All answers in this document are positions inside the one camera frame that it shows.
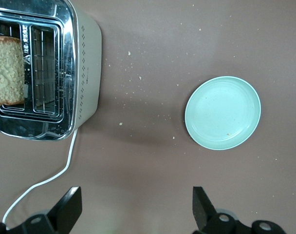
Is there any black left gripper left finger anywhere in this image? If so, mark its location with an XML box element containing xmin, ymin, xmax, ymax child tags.
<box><xmin>0</xmin><ymin>186</ymin><xmax>83</xmax><ymax>234</ymax></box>

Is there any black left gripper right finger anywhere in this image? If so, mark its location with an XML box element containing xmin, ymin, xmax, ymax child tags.
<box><xmin>192</xmin><ymin>186</ymin><xmax>289</xmax><ymax>234</ymax></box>

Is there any brown toasted bread slice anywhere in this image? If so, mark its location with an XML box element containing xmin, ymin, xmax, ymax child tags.
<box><xmin>0</xmin><ymin>36</ymin><xmax>26</xmax><ymax>106</ymax></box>

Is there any mint green round plate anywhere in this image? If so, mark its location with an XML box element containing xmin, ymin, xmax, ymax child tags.
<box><xmin>184</xmin><ymin>76</ymin><xmax>262</xmax><ymax>151</ymax></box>

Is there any brown table cover mat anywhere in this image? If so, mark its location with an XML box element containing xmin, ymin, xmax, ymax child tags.
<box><xmin>0</xmin><ymin>0</ymin><xmax>296</xmax><ymax>234</ymax></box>

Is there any beige chrome-topped toaster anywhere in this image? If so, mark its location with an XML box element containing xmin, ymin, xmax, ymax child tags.
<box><xmin>0</xmin><ymin>0</ymin><xmax>102</xmax><ymax>142</ymax></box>

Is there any white toaster power cord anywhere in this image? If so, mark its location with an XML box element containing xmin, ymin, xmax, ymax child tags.
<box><xmin>1</xmin><ymin>129</ymin><xmax>78</xmax><ymax>224</ymax></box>

